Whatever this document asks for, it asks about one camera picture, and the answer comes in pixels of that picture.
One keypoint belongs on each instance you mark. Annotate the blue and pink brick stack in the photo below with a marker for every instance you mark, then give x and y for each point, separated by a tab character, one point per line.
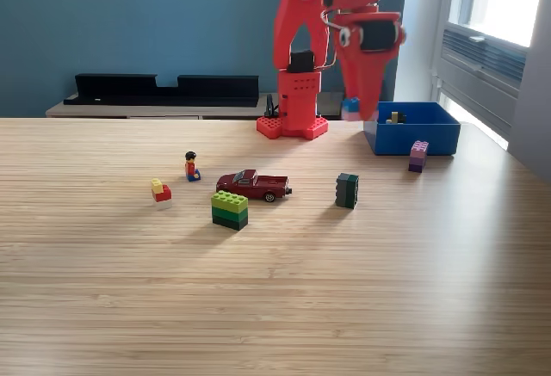
350	105

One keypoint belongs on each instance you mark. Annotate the grey and dark green bricks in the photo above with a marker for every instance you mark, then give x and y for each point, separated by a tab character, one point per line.
346	191

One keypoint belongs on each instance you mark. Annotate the blue plastic box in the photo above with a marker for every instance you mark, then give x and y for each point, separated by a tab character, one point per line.
413	139

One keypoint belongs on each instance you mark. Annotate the purple brick stack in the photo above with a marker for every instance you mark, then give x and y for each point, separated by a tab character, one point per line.
417	156

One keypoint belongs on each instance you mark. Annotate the grey window heating unit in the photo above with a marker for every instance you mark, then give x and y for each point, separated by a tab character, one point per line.
478	70

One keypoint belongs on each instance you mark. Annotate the bright window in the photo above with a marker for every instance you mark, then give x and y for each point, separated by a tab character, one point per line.
503	1

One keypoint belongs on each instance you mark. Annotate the dark red toy pickup car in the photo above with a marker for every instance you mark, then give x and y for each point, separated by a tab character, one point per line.
254	186

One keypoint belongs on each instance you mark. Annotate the toy figure red shirt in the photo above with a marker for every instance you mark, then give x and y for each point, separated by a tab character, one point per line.
190	168

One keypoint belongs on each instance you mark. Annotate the green brick stack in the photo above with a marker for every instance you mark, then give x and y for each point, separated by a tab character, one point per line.
229	212

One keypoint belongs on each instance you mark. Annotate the black long shelf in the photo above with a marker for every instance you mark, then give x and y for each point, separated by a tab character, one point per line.
129	90

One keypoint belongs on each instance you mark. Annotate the pale wooden sideboard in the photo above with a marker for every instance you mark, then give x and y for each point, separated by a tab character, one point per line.
129	112

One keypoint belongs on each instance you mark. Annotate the yellow red white brick stack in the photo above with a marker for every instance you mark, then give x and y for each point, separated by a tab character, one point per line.
162	195

